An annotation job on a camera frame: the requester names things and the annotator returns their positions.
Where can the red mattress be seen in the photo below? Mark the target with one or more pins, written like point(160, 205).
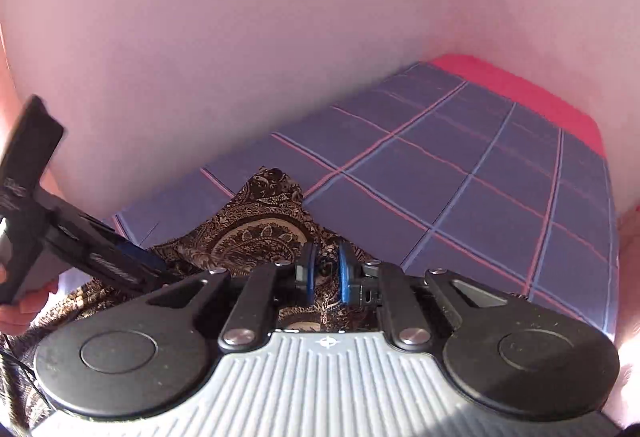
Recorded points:
point(541, 101)

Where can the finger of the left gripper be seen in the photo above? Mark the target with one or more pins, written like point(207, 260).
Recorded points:
point(142, 256)

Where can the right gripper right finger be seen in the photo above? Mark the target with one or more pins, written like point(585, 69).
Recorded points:
point(384, 288)

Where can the person left hand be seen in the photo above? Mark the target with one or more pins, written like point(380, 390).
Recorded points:
point(15, 319)

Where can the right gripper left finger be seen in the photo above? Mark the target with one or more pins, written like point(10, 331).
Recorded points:
point(269, 288)

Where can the blue plaid bed sheet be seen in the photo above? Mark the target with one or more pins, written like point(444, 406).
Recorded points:
point(427, 169)

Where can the brown paisley blouse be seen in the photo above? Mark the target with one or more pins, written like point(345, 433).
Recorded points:
point(264, 222)

